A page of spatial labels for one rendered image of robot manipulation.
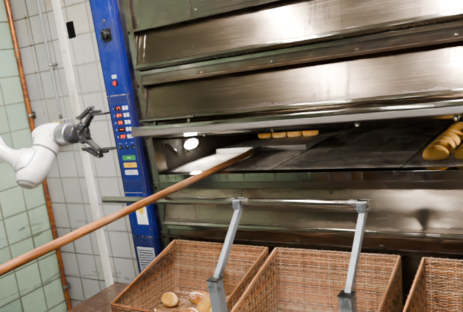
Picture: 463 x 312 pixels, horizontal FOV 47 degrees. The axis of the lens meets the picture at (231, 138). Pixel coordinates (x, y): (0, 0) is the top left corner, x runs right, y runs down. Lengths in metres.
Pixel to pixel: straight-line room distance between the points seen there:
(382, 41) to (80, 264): 2.17
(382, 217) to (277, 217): 0.46
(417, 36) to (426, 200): 0.61
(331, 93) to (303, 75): 0.15
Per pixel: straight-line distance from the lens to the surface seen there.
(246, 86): 2.34
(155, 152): 2.71
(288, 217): 2.36
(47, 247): 1.81
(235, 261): 2.53
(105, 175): 2.99
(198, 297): 2.60
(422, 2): 2.04
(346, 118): 1.99
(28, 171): 2.21
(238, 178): 2.44
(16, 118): 3.30
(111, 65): 2.76
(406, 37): 2.06
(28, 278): 3.38
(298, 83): 2.22
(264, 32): 2.26
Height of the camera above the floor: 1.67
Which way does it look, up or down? 8 degrees down
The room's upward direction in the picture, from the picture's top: 9 degrees counter-clockwise
